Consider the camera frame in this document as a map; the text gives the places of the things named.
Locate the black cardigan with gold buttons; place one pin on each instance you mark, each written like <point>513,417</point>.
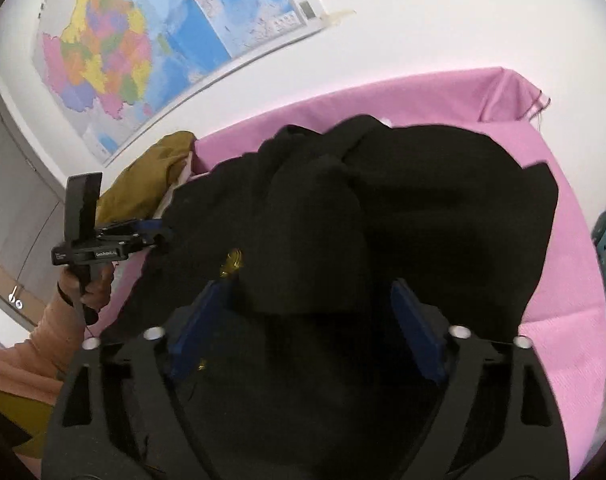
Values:
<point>363,239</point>

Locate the left forearm pink sleeve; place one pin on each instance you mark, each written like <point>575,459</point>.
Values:
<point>33,369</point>

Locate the person's left hand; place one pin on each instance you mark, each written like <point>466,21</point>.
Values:
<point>96,295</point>

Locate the mustard yellow garment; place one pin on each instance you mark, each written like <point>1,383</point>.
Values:
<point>140,188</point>

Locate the grey door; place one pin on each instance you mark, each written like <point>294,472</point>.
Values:
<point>31,222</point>

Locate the pink bed sheet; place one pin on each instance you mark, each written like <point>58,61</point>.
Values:
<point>533,209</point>

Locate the colourful wall map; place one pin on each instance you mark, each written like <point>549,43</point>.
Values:
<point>114,67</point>

